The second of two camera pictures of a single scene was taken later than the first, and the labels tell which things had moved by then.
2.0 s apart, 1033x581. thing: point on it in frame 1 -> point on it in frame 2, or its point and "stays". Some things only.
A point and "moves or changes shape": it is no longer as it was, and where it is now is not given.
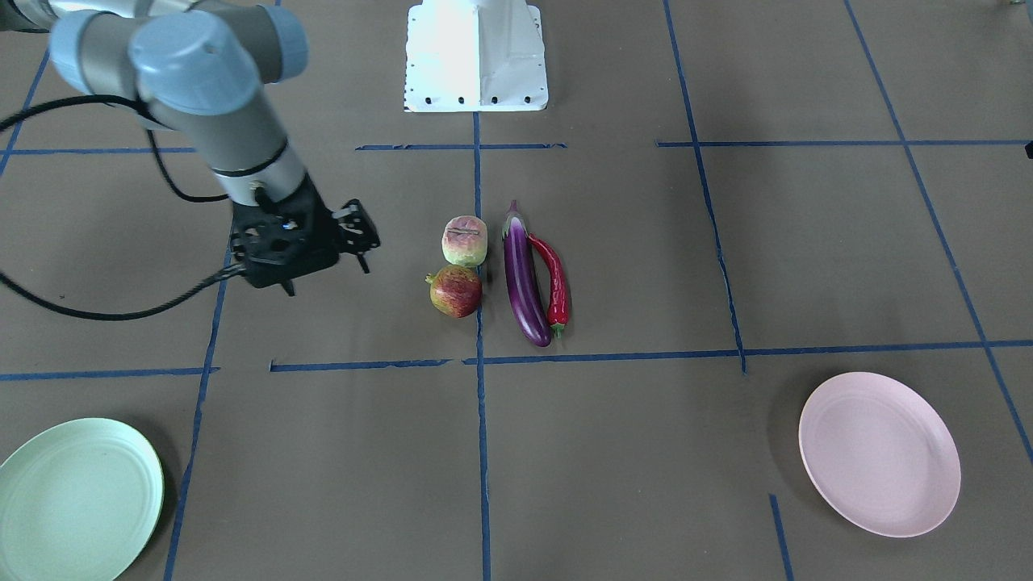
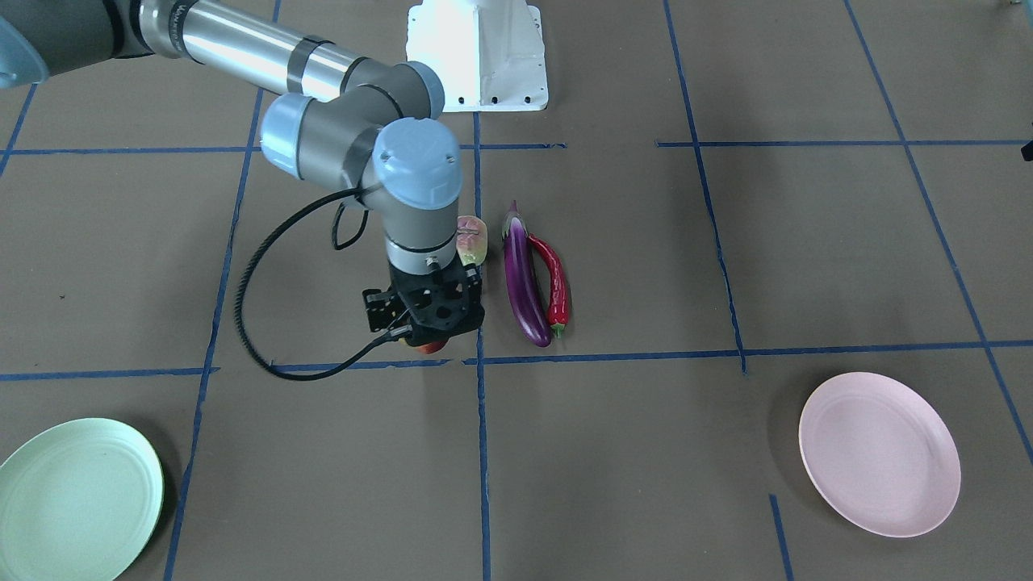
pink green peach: (464, 240) stays
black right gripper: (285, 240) -> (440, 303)
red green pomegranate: (455, 290) moves or changes shape
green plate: (79, 499) stays
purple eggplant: (524, 286) stays
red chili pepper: (558, 309) stays
